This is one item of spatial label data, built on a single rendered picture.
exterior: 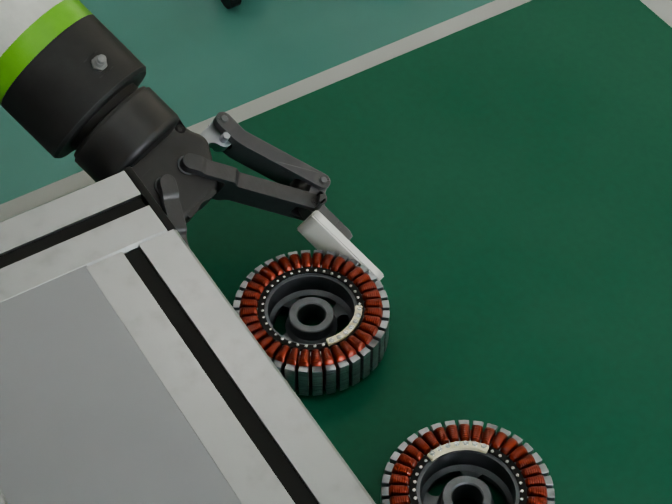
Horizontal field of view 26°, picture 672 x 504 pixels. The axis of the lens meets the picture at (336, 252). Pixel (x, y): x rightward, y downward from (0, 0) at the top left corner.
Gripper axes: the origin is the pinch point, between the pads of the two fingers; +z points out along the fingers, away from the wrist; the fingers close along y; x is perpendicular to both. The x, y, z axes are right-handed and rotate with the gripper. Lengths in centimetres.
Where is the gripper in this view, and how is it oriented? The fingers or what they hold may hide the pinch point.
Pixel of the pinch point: (309, 318)
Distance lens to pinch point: 104.9
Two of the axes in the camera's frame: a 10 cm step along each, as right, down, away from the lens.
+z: 7.1, 7.0, 0.5
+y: -5.7, 6.2, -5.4
